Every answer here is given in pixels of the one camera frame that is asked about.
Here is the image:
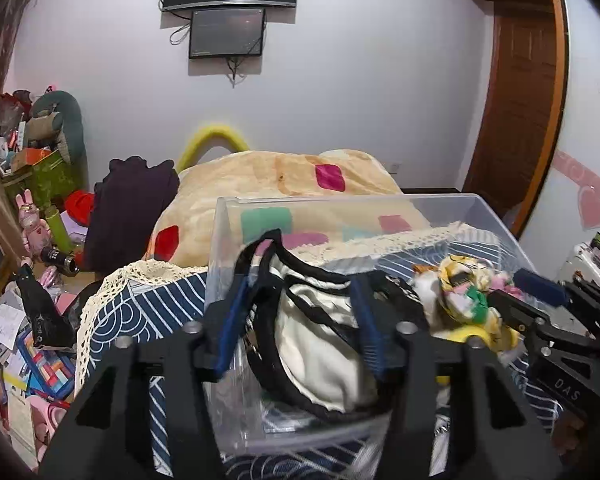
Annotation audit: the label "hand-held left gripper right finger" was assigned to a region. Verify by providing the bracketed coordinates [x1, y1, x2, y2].
[349, 272, 565, 480]

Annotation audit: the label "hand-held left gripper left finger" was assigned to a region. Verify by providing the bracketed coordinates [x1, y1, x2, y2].
[39, 229, 284, 480]

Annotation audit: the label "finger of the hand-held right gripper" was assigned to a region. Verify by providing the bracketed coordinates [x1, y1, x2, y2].
[513, 268, 570, 308]
[487, 291, 552, 343]

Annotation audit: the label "clear plastic storage box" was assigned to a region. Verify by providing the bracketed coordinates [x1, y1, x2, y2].
[204, 193, 542, 457]

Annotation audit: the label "yellow white green patterned cloth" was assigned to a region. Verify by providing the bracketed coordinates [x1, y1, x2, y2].
[412, 255, 522, 353]

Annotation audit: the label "white cloth with black trim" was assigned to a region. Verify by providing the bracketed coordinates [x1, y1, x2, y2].
[236, 229, 433, 421]

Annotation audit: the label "person's right hand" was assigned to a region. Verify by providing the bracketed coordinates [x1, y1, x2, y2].
[552, 407, 598, 458]

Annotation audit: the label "pink small cloth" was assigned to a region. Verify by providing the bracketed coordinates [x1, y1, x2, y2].
[489, 271, 523, 301]

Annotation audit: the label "white appliance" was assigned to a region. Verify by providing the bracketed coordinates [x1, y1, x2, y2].
[557, 232, 600, 296]

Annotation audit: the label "blue patterned lace-trimmed bedspread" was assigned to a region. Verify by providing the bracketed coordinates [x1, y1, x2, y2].
[75, 223, 563, 480]

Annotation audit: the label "dark purple garment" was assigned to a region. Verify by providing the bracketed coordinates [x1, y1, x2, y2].
[83, 156, 181, 272]

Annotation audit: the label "beige blanket with coloured squares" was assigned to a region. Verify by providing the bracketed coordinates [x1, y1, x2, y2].
[144, 148, 431, 267]

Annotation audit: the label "yellow curved cushion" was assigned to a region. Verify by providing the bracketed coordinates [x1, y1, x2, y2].
[176, 122, 251, 173]

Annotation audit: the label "black cylindrical lens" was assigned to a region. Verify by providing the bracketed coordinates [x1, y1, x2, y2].
[40, 246, 81, 277]

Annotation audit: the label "red cloth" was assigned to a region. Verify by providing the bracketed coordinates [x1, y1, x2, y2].
[63, 190, 96, 228]

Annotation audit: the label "green bottle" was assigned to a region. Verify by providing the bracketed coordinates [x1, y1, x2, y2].
[49, 211, 75, 256]

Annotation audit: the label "colourful block puzzle box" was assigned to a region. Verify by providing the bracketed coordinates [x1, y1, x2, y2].
[16, 332, 76, 398]

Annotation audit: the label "brown wooden door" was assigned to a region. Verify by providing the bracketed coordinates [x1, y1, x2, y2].
[437, 0, 567, 237]

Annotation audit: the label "pink plastic toy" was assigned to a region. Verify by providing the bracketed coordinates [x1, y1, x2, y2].
[27, 394, 72, 448]

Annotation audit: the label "pink rabbit doll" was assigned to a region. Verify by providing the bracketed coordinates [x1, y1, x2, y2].
[16, 189, 53, 261]

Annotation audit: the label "green patterned box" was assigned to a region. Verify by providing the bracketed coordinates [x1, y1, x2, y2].
[2, 150, 87, 211]

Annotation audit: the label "green dinosaur plush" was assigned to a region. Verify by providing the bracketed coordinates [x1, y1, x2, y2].
[27, 90, 87, 165]

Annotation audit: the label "pink heart wall stickers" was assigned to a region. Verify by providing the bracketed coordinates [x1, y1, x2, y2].
[552, 150, 600, 233]

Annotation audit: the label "black hanging cable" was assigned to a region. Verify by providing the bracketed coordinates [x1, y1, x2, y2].
[225, 55, 246, 88]

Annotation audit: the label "small black wall monitor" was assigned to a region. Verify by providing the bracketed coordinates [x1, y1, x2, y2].
[188, 7, 267, 60]

